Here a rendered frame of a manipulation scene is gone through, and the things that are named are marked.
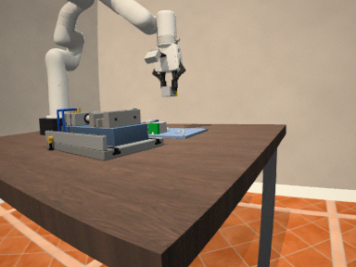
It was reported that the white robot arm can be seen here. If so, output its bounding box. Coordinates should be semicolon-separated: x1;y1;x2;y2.
45;0;180;119

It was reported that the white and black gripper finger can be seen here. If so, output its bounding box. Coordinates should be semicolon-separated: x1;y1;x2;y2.
172;61;185;91
152;69;167;89

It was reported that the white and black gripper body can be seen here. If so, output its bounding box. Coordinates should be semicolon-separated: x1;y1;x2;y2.
155;43;183;73

